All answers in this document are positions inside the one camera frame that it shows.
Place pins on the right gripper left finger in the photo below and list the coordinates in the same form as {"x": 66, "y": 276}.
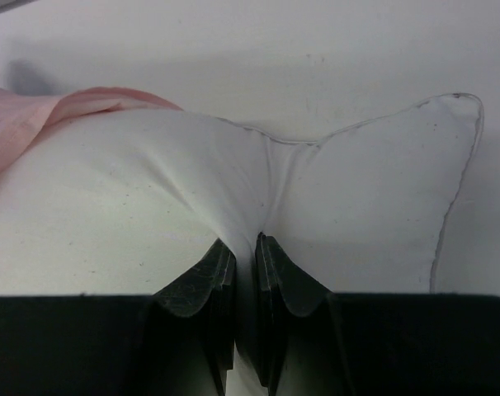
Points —
{"x": 178, "y": 341}

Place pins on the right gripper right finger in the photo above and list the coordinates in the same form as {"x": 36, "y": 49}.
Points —
{"x": 312, "y": 341}

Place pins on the white pillow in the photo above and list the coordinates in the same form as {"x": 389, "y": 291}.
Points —
{"x": 124, "y": 202}

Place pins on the pink blue pillowcase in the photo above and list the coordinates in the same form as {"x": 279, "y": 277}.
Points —
{"x": 22, "y": 118}

